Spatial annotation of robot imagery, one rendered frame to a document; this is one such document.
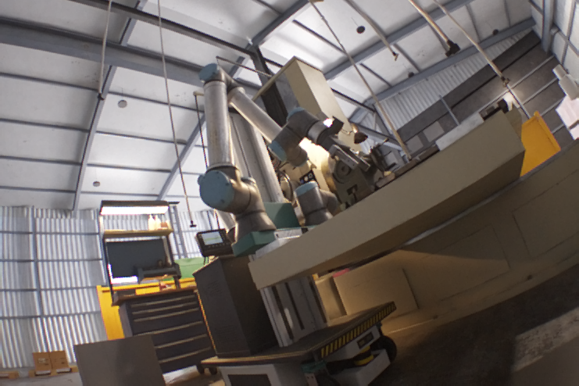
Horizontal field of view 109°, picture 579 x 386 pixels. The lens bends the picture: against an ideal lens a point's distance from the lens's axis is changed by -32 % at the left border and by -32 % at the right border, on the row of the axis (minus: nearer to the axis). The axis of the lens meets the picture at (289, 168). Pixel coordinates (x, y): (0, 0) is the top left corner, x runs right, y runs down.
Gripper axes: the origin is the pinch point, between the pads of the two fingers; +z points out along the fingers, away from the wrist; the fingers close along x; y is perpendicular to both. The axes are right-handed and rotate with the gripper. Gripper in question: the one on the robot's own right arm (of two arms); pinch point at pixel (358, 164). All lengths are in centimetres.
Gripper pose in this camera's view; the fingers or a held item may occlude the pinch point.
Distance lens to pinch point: 109.8
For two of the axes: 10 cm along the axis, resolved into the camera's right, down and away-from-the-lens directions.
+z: 6.6, 6.0, -4.5
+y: -5.3, 8.0, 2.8
